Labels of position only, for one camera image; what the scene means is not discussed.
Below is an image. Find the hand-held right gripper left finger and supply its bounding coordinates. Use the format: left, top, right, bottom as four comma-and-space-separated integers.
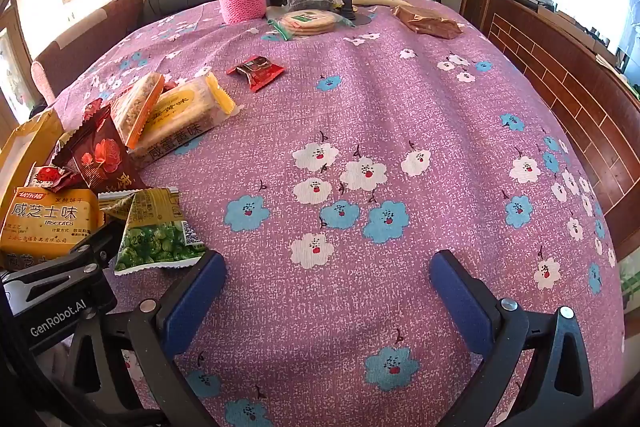
47, 251, 228, 427

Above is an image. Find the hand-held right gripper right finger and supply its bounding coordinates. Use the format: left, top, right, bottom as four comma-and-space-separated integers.
430, 250, 596, 427

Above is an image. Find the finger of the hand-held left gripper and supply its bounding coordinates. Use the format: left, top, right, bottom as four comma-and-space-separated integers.
10, 221, 126, 290

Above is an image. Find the yellow cheese biscuit packet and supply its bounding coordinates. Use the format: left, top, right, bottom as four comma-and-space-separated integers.
0, 188, 103, 270

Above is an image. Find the green pea packet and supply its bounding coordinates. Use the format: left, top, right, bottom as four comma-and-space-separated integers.
98, 188, 208, 277

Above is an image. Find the small red candy packet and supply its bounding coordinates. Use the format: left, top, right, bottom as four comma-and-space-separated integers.
25, 164, 83, 194

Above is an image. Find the dark red flower packet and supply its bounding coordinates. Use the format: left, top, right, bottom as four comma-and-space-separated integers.
52, 99, 148, 194

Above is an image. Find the yellow cardboard box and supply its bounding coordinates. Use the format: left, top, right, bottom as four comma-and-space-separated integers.
0, 107, 66, 208

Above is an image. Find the orange cereal bar packet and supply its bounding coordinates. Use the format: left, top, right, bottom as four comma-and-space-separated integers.
110, 72, 166, 148

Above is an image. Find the long yellow biscuit packet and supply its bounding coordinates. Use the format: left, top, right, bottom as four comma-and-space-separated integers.
127, 73, 237, 168

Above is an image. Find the purple floral tablecloth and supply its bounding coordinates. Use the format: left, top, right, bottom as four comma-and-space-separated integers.
30, 0, 628, 427

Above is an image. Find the wooden brick-pattern cabinet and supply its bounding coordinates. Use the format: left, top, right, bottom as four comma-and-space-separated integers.
482, 0, 640, 258

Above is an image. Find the red candy packet dark print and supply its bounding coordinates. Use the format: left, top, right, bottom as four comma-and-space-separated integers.
226, 56, 287, 94

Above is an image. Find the brown snack packet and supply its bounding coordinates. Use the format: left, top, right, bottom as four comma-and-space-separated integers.
391, 4, 463, 40

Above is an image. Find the round cracker package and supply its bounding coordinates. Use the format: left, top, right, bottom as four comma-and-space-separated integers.
266, 7, 353, 42

